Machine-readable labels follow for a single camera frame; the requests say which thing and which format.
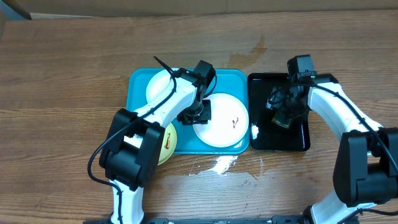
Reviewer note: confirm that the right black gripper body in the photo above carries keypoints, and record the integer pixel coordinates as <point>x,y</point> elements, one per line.
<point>282,101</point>

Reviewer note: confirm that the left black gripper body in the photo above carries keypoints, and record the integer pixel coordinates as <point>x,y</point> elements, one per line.
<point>199,114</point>

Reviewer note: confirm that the green yellow sponge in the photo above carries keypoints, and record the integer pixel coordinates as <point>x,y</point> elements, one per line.
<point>282,118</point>

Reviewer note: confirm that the white plate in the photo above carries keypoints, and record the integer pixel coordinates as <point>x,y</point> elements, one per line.
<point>160,86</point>
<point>228,124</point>

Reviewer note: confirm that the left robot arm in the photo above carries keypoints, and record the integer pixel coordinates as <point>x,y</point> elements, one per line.
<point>129,156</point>

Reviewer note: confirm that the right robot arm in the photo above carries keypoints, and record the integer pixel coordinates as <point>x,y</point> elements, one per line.
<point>365,172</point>

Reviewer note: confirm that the black plastic tray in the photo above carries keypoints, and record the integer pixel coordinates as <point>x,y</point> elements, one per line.
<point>266,135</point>

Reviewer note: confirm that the teal plastic tray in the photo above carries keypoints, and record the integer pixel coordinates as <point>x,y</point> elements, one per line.
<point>229,81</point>

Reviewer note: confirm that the yellow-green plate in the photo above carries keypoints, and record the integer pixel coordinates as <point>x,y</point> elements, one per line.
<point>169,144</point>

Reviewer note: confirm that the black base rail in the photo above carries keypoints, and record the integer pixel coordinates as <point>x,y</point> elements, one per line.
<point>278,219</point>

